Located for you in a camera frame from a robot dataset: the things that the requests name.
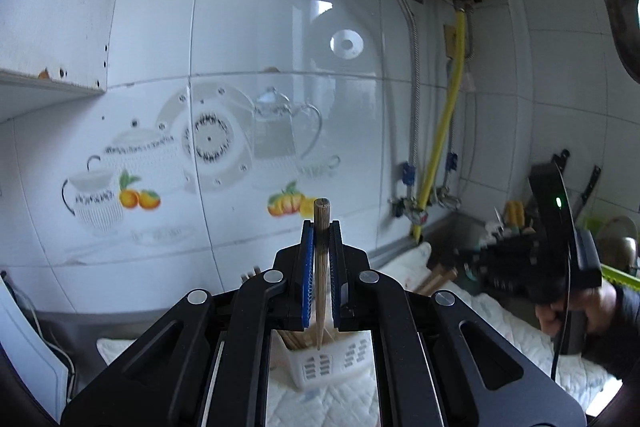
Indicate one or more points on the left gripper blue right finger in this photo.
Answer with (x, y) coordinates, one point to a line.
(337, 271)

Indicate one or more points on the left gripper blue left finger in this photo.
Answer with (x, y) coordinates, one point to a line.
(307, 259)

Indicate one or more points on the white plastic utensil caddy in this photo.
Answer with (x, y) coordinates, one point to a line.
(332, 364)

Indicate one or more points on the person right hand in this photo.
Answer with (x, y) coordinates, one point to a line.
(598, 305)

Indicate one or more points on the red knob valve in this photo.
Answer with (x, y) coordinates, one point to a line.
(409, 208)

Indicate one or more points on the cleaver knife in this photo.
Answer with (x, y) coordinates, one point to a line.
(560, 159)

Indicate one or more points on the metal valve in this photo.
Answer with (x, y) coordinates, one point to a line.
(445, 199)

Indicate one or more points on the white quilted mat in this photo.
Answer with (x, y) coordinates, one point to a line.
(437, 363)

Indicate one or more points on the white appliance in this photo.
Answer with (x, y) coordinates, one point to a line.
(38, 368)

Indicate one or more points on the black handled knife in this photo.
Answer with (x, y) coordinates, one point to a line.
(588, 190)

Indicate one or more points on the white wall cabinet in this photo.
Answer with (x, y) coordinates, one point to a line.
(52, 51)

